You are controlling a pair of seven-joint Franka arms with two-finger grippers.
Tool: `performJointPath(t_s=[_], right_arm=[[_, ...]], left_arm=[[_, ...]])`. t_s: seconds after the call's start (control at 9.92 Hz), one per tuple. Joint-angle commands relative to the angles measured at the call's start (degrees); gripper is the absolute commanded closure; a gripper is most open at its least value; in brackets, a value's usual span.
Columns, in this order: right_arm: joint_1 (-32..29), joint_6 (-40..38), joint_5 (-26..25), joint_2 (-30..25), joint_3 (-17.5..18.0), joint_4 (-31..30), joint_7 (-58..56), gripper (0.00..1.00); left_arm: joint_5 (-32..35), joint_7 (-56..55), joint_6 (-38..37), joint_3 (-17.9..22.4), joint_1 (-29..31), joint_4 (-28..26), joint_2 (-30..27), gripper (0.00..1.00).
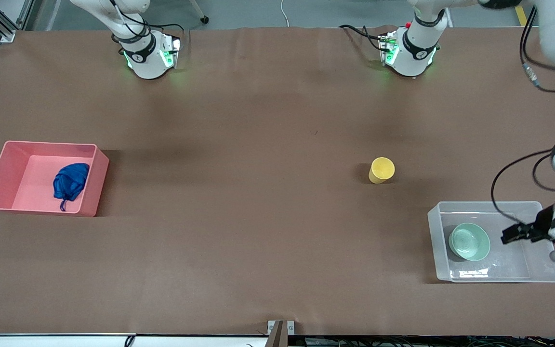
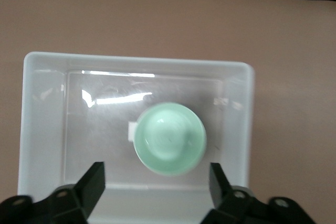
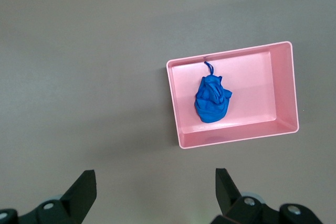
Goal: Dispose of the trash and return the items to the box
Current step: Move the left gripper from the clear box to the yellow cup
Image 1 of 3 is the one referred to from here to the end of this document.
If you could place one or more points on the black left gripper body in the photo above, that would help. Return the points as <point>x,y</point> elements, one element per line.
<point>542,222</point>

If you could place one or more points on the pale green bowl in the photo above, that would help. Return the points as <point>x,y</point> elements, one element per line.
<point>470,241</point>

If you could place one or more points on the blue cloth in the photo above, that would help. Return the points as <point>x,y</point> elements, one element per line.
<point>70,180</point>

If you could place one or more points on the yellow cup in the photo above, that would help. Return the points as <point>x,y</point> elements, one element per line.
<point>381,169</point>

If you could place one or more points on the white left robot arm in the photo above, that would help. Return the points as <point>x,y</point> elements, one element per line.
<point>412,53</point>

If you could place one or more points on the clear plastic box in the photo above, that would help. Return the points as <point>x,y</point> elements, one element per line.
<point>499,271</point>

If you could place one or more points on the pink plastic bin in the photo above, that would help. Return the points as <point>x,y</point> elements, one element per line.
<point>32,173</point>

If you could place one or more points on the black caster wheel leg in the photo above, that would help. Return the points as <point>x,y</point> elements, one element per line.
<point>204,20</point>

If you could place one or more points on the brown table cover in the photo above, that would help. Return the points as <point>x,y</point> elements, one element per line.
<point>277,217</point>

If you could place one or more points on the aluminium frame post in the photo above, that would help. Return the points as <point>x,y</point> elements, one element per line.
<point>5,33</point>

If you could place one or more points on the white table edge rail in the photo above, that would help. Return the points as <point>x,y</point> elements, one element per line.
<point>65,341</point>

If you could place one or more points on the metal table edge bracket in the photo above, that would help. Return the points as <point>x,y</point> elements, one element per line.
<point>280,332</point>

